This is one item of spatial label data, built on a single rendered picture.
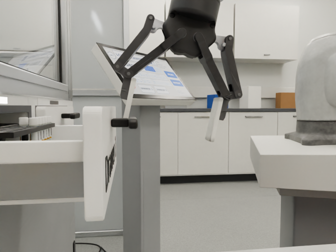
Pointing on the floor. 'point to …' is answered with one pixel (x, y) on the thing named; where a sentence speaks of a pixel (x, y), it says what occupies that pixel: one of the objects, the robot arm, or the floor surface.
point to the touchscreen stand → (141, 180)
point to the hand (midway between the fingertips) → (169, 125)
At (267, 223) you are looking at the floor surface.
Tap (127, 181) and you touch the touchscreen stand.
